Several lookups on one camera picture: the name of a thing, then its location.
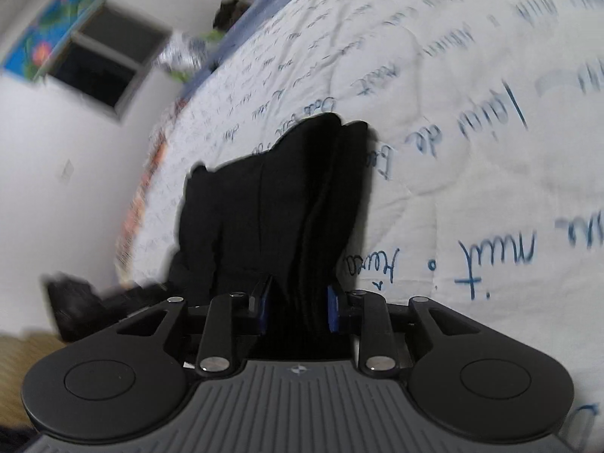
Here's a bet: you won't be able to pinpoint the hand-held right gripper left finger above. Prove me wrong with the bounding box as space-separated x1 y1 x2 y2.
116 276 274 377

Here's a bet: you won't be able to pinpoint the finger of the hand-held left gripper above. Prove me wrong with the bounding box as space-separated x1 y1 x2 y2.
101 279 177 318

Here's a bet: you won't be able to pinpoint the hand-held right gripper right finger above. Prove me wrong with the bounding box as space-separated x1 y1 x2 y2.
327 285 473 378

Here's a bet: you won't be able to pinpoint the black pants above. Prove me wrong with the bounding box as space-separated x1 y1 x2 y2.
167 112 371 362

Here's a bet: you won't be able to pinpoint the orange patterned bed sheet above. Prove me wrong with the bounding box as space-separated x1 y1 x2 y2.
116 139 168 277

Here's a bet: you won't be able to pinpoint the white script-printed blanket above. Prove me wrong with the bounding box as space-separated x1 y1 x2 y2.
118 0 604 453

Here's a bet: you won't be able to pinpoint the grey framed window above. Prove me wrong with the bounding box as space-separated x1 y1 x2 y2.
46 0 173 122

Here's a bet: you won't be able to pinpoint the silver foil bag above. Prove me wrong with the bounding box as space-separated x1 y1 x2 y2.
157 31 219 82

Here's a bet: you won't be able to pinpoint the dark bag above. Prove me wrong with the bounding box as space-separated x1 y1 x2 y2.
212 0 256 32

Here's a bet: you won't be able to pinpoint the blue floral wall picture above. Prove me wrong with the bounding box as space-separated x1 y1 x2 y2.
2 0 107 82

